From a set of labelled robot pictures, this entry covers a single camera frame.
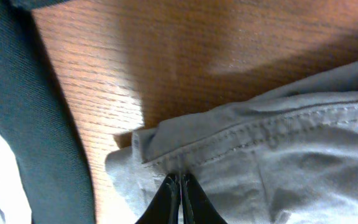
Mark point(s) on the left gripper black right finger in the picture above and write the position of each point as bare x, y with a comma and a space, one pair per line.
197, 208

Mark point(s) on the dark teal garment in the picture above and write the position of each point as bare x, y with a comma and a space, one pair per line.
37, 124

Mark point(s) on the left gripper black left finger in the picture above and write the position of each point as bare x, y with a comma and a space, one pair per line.
164, 207

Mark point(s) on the grey shorts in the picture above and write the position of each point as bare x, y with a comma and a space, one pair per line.
287, 156

